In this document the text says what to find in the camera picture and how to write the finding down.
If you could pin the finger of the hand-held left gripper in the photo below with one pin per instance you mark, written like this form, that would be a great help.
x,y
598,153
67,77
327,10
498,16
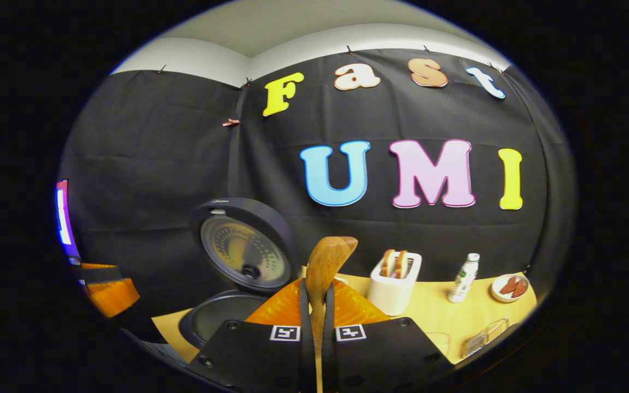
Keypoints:
x,y
112,297
99,272

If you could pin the black backdrop cloth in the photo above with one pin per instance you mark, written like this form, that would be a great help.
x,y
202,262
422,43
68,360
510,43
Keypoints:
x,y
156,164

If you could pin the red meat slice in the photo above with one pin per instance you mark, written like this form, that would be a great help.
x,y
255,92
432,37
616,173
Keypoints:
x,y
521,288
508,285

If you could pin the wooden spoon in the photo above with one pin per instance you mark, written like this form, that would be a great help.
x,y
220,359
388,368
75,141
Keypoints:
x,y
328,256

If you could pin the white toaster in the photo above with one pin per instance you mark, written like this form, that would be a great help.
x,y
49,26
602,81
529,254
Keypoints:
x,y
393,299

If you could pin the dark grey rice cooker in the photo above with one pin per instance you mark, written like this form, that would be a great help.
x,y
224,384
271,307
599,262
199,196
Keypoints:
x,y
243,251

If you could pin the pink clothes peg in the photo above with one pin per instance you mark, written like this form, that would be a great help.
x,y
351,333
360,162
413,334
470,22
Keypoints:
x,y
231,122

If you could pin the computer monitor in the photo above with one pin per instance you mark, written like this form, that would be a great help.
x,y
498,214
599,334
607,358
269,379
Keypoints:
x,y
63,218

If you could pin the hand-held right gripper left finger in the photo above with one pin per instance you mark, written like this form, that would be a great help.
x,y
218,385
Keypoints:
x,y
306,360

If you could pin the white drink bottle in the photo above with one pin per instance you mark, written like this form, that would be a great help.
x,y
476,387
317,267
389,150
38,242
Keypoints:
x,y
463,284

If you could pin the white round plate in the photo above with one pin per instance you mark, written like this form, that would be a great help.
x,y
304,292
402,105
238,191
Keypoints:
x,y
511,299

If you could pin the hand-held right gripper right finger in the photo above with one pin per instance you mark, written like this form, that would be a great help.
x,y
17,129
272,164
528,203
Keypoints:
x,y
330,360

